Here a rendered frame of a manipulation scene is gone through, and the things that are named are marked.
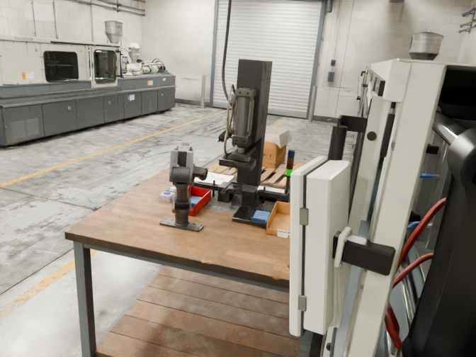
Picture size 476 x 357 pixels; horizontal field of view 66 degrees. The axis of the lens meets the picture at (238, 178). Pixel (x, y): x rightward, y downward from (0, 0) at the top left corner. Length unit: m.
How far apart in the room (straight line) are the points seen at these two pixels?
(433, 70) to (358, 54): 10.27
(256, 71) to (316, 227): 1.28
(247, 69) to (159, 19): 10.85
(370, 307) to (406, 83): 0.47
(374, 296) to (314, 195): 0.27
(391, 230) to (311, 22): 10.42
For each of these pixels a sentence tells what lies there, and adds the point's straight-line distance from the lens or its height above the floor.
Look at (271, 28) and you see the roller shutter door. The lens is 11.28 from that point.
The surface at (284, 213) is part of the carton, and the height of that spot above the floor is 0.91.
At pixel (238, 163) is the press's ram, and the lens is 1.91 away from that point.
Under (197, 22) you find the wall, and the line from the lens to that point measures 12.11.
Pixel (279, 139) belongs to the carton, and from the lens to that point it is 5.18.
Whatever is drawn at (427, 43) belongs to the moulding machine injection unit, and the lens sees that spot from 6.34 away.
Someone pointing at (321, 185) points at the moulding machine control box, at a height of 1.44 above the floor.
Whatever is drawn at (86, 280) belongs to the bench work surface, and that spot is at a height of 0.65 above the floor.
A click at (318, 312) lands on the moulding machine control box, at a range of 0.84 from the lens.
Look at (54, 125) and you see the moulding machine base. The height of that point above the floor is 0.25.
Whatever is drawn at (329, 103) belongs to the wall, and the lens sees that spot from 11.07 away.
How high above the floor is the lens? 1.67
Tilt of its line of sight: 19 degrees down
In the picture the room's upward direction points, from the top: 5 degrees clockwise
